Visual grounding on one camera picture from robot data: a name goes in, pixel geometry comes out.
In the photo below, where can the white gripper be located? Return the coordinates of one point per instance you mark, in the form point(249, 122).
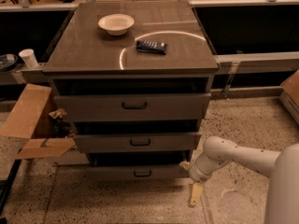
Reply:
point(195, 173)

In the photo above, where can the grey drawer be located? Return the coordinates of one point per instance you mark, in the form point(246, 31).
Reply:
point(136, 142)
point(138, 165)
point(134, 107)

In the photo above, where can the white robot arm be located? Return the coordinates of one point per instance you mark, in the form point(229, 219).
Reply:
point(281, 168)

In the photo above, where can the grey drawer cabinet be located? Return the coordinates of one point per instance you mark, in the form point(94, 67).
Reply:
point(89, 61)

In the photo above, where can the open cardboard box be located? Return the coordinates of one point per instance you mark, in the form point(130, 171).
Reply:
point(30, 119)

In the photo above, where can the cardboard box at right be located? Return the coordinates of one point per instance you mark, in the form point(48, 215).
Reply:
point(290, 95)

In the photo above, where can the dark blue snack packet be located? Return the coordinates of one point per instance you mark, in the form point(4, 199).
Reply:
point(151, 46)

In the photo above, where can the white bowl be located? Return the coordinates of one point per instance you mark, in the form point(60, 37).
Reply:
point(116, 24)

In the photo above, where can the white paper cup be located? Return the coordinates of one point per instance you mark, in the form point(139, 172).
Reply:
point(28, 56)

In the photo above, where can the black round lid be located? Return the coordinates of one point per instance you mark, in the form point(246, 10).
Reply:
point(8, 62)

